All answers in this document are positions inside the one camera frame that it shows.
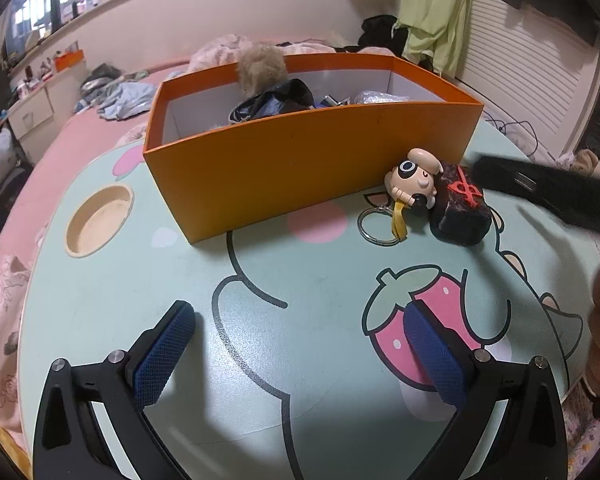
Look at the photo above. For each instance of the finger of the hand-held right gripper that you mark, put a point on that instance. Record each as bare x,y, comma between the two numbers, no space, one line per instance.
545,190

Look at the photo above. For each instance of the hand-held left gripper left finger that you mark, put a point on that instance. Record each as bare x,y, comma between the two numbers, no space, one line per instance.
162,355

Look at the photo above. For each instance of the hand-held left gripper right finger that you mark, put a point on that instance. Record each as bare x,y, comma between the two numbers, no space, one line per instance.
432,355

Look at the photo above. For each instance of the black block with red mark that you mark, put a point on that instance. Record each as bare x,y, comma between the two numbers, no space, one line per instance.
460,215

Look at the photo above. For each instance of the large orange cardboard box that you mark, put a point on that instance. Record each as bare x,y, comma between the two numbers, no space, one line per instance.
305,160

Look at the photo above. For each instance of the black patterned pouch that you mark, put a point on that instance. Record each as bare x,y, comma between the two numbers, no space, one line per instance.
275,100

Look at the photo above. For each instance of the tan fur pompom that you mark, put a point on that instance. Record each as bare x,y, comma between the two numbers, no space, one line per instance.
262,67

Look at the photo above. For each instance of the mint green cartoon desktop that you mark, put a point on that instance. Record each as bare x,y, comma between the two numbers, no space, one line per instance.
130,280

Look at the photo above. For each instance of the tan plush toy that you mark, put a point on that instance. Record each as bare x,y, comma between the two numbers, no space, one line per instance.
587,160

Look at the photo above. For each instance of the white slatted wardrobe door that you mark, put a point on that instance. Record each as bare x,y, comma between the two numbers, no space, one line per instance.
525,70

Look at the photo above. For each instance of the green hanging garment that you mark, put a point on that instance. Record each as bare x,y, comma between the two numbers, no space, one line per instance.
435,10

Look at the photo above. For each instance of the pink bedsheet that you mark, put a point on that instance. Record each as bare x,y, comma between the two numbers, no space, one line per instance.
55,160

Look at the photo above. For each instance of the black clothing pile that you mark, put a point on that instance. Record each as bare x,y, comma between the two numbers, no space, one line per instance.
380,35

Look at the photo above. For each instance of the light blue clothing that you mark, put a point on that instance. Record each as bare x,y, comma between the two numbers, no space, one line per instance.
122,97

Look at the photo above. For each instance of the white drawer cabinet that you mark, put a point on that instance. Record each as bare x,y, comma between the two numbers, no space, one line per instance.
30,110

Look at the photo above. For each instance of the dark grey clothing pile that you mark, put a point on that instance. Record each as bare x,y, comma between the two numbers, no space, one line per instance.
102,72

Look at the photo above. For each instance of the small orange box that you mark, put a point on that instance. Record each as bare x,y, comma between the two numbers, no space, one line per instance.
69,60

